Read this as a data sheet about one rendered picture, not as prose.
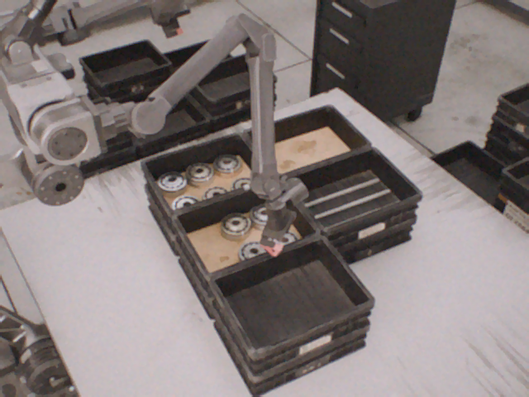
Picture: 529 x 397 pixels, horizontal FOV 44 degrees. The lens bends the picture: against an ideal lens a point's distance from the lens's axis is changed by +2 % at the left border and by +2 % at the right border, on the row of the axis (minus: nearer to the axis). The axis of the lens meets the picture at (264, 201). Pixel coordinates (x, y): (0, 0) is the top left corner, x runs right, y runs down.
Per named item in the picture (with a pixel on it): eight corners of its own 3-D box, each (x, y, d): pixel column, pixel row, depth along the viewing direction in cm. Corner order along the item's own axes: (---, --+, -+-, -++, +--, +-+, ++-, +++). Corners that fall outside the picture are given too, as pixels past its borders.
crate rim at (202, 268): (207, 283, 191) (207, 278, 189) (170, 219, 210) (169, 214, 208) (322, 238, 205) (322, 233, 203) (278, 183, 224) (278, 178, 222)
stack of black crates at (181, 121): (145, 198, 328) (136, 145, 305) (121, 165, 347) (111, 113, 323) (214, 171, 344) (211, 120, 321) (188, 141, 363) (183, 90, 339)
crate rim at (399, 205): (322, 238, 205) (323, 233, 203) (278, 183, 224) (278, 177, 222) (424, 200, 218) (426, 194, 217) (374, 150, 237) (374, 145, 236)
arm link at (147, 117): (235, 6, 176) (251, -1, 167) (264, 47, 181) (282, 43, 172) (116, 117, 164) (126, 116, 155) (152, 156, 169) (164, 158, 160)
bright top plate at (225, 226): (228, 239, 211) (228, 237, 210) (216, 219, 217) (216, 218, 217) (255, 229, 214) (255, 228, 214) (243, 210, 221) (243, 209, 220)
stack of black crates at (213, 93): (214, 171, 344) (210, 102, 313) (188, 142, 362) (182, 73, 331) (277, 147, 360) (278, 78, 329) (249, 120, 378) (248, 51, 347)
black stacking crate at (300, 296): (253, 380, 178) (253, 357, 171) (209, 303, 197) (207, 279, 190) (372, 327, 192) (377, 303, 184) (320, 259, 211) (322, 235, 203)
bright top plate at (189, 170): (194, 185, 230) (194, 184, 229) (180, 169, 236) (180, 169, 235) (218, 174, 234) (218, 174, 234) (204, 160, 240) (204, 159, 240)
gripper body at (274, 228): (293, 216, 191) (293, 201, 186) (282, 243, 186) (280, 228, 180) (274, 211, 193) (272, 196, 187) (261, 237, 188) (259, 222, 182)
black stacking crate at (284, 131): (277, 202, 231) (278, 178, 223) (241, 155, 250) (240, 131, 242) (369, 169, 244) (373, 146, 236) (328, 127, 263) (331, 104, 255)
